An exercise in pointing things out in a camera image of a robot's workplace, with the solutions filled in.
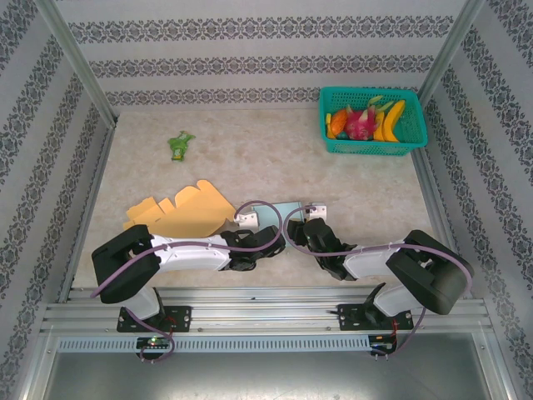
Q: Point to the small yellow banana toy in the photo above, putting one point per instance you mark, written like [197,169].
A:
[379,132]

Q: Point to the aluminium rail frame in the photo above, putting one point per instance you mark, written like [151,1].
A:
[266,308]

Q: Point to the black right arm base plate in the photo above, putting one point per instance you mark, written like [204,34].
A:
[352,316]

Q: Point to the pink dragon fruit toy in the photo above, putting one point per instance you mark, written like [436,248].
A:
[360,125]

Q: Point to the light blue paper box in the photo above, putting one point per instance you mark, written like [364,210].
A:
[266,216]

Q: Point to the aluminium side rail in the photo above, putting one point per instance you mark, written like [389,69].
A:
[89,208]
[433,187]

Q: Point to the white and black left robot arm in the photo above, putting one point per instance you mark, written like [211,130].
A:
[187,254]

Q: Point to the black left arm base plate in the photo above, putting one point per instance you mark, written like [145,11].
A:
[179,318]

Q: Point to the orange mango toy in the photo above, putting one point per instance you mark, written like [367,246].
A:
[338,121]

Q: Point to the large orange banana toy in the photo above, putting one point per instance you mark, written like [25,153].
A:
[393,121]

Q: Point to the orange paper box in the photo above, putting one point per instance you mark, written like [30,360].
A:
[195,212]

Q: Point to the grey metal sheet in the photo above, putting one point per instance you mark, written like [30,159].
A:
[266,377]

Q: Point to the aluminium corner post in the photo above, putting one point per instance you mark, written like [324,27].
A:
[75,58]
[451,46]

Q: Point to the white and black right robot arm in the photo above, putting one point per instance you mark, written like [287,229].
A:
[370,262]

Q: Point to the teal plastic basket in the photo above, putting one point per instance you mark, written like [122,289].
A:
[333,100]

